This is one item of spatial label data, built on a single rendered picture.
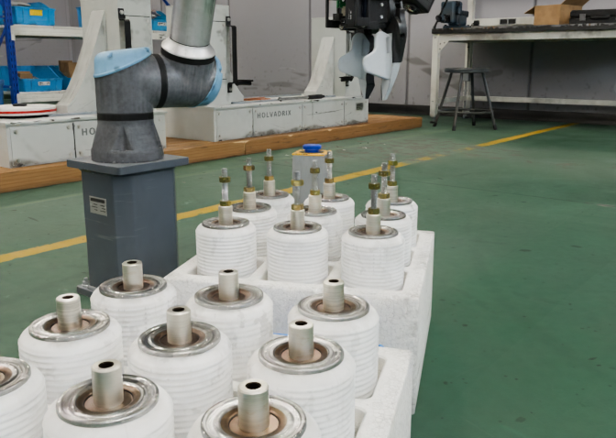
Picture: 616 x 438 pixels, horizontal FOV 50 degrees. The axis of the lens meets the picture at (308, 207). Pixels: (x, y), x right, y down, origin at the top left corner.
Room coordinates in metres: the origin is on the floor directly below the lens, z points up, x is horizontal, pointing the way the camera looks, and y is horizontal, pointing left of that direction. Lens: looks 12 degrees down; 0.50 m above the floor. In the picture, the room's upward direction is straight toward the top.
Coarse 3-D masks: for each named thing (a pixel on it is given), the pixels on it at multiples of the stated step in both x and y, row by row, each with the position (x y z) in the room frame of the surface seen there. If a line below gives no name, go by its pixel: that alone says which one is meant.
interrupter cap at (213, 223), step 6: (234, 216) 1.06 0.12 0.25; (204, 222) 1.02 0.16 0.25; (210, 222) 1.02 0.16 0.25; (216, 222) 1.03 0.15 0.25; (234, 222) 1.03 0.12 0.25; (240, 222) 1.02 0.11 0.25; (246, 222) 1.02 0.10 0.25; (210, 228) 0.99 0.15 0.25; (216, 228) 0.99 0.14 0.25; (222, 228) 0.98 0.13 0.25; (228, 228) 0.99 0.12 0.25; (234, 228) 0.99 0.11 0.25
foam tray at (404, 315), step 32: (416, 256) 1.08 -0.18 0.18; (192, 288) 0.95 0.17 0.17; (288, 288) 0.92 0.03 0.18; (320, 288) 0.92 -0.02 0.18; (352, 288) 0.92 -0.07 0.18; (416, 288) 0.92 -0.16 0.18; (384, 320) 0.88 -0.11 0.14; (416, 320) 0.87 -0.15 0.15; (416, 352) 0.87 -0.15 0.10; (416, 384) 0.89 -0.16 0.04
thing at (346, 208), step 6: (306, 204) 1.20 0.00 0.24; (324, 204) 1.18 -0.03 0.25; (330, 204) 1.18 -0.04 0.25; (336, 204) 1.18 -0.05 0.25; (342, 204) 1.18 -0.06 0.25; (348, 204) 1.19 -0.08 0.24; (342, 210) 1.18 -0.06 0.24; (348, 210) 1.19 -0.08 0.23; (354, 210) 1.22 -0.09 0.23; (348, 216) 1.19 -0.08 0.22; (342, 222) 1.18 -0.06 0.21; (348, 222) 1.19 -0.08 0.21; (342, 228) 1.18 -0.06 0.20; (348, 228) 1.19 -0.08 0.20
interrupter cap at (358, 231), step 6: (354, 228) 0.98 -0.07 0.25; (360, 228) 0.98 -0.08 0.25; (384, 228) 0.98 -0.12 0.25; (390, 228) 0.98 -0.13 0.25; (354, 234) 0.94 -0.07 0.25; (360, 234) 0.95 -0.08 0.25; (366, 234) 0.96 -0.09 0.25; (384, 234) 0.95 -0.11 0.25; (390, 234) 0.95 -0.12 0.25; (396, 234) 0.95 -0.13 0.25
